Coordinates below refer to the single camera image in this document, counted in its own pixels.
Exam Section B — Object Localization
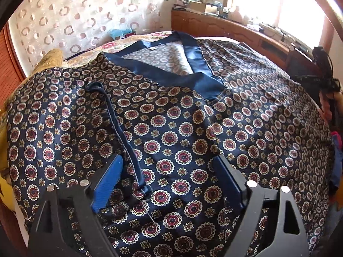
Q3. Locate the sheer curtain with circles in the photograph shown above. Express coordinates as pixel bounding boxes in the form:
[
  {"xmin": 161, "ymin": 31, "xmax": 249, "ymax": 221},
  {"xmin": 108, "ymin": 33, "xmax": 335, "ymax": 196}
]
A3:
[{"xmin": 9, "ymin": 0, "xmax": 172, "ymax": 67}]

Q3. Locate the stack of books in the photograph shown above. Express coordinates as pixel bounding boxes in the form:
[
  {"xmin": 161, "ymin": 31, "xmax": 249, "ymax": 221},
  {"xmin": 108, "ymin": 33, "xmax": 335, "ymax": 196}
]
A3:
[{"xmin": 173, "ymin": 0, "xmax": 201, "ymax": 8}]

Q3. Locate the gold patterned pillow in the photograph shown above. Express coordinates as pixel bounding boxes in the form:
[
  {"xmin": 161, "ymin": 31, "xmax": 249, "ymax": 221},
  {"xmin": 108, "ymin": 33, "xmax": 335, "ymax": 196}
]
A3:
[{"xmin": 33, "ymin": 49, "xmax": 65, "ymax": 71}]

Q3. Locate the yellow cloth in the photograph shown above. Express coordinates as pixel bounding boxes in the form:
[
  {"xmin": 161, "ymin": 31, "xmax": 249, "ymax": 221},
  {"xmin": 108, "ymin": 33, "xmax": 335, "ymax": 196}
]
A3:
[{"xmin": 0, "ymin": 104, "xmax": 14, "ymax": 209}]

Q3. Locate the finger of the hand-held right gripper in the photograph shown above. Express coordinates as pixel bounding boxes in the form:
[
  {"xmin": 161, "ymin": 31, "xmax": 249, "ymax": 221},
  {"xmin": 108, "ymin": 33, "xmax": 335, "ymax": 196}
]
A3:
[{"xmin": 291, "ymin": 73, "xmax": 318, "ymax": 89}]

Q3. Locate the cardboard box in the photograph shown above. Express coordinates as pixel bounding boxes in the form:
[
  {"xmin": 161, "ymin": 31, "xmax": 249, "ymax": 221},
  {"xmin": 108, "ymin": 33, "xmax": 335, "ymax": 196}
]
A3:
[{"xmin": 189, "ymin": 1, "xmax": 215, "ymax": 12}]

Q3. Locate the wooden cabinet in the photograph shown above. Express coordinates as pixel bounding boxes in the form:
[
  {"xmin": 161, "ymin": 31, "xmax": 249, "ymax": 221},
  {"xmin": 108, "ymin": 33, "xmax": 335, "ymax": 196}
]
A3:
[{"xmin": 171, "ymin": 9, "xmax": 298, "ymax": 67}]

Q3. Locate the person's colourful clothing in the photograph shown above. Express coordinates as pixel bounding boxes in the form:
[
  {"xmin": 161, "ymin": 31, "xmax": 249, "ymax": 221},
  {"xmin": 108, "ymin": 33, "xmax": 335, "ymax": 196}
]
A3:
[{"xmin": 330, "ymin": 131, "xmax": 343, "ymax": 196}]

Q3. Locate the floral blanket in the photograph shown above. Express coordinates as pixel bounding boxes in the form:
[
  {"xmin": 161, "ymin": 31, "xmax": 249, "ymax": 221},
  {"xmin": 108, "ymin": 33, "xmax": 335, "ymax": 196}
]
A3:
[{"xmin": 62, "ymin": 31, "xmax": 175, "ymax": 67}]

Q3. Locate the wooden headboard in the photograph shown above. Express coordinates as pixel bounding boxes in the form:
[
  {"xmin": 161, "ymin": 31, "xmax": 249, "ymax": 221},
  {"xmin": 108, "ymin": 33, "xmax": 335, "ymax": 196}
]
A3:
[{"xmin": 0, "ymin": 24, "xmax": 27, "ymax": 78}]

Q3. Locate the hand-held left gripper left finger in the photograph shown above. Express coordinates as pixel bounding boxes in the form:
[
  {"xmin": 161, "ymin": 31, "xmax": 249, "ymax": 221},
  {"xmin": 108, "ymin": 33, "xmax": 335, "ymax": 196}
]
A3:
[{"xmin": 27, "ymin": 154, "xmax": 124, "ymax": 257}]

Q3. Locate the person's right hand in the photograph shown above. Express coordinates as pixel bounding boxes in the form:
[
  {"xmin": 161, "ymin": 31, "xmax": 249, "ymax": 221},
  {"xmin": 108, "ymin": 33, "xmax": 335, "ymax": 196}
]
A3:
[{"xmin": 318, "ymin": 90, "xmax": 343, "ymax": 121}]

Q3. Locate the bright window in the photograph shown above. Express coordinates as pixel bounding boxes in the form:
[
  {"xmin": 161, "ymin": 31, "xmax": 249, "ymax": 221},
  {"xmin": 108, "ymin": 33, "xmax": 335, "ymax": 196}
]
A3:
[{"xmin": 228, "ymin": 0, "xmax": 333, "ymax": 49}]

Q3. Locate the navy floral print garment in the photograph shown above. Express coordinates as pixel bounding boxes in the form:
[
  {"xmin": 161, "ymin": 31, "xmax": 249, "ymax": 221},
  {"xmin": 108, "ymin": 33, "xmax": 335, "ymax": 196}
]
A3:
[{"xmin": 5, "ymin": 31, "xmax": 335, "ymax": 257}]

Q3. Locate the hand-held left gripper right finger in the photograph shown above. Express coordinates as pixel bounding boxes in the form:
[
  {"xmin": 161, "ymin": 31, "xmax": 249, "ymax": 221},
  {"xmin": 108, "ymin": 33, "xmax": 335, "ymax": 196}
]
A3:
[{"xmin": 213, "ymin": 155, "xmax": 311, "ymax": 257}]

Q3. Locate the teal plastic object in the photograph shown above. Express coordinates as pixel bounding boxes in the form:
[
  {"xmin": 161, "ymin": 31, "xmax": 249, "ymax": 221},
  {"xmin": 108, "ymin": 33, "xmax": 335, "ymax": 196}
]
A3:
[{"xmin": 110, "ymin": 28, "xmax": 134, "ymax": 39}]

